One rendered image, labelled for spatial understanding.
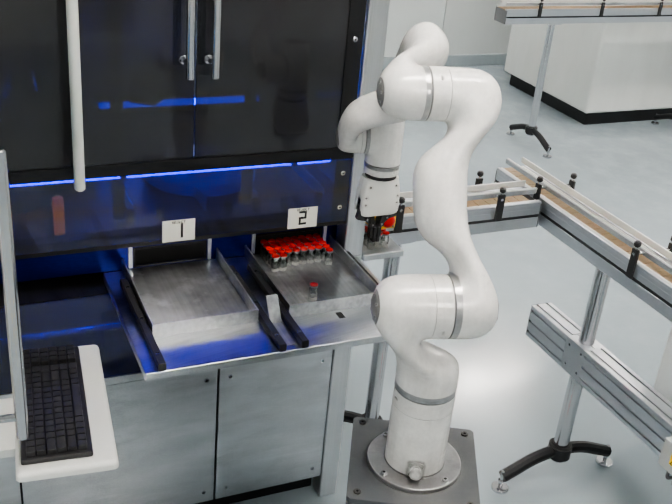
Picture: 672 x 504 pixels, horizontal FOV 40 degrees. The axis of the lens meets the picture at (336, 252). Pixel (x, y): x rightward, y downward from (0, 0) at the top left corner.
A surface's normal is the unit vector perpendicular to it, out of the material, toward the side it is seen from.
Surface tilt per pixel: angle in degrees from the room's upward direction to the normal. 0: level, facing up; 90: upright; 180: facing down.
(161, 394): 90
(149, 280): 0
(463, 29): 90
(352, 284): 0
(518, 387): 0
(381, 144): 91
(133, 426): 90
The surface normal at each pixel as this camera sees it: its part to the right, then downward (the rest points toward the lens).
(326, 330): 0.09, -0.89
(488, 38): 0.40, 0.44
